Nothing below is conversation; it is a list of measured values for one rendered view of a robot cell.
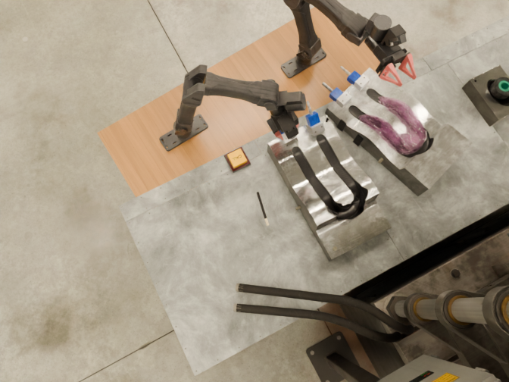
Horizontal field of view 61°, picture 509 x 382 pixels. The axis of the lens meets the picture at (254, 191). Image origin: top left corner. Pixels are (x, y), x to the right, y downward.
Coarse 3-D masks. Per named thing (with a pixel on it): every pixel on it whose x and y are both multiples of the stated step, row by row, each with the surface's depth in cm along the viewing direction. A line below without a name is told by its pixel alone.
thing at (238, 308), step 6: (234, 306) 155; (240, 306) 155; (246, 306) 155; (252, 306) 154; (258, 306) 154; (264, 306) 154; (270, 306) 154; (246, 312) 155; (252, 312) 154; (258, 312) 154; (264, 312) 153; (270, 312) 153; (276, 312) 152; (282, 312) 152; (288, 312) 151; (294, 312) 151; (300, 312) 151; (306, 312) 150
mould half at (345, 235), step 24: (312, 144) 165; (336, 144) 165; (288, 168) 163; (312, 168) 163; (360, 168) 161; (312, 192) 158; (336, 192) 156; (312, 216) 153; (360, 216) 160; (384, 216) 160; (336, 240) 158; (360, 240) 158
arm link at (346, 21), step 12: (288, 0) 150; (300, 0) 146; (312, 0) 144; (324, 0) 142; (336, 0) 143; (324, 12) 145; (336, 12) 142; (348, 12) 143; (336, 24) 146; (348, 24) 142; (360, 24) 143; (360, 36) 144
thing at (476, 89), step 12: (492, 72) 175; (504, 72) 175; (468, 84) 176; (480, 84) 173; (468, 96) 179; (480, 96) 173; (492, 96) 174; (480, 108) 176; (492, 108) 171; (504, 108) 171; (492, 120) 172
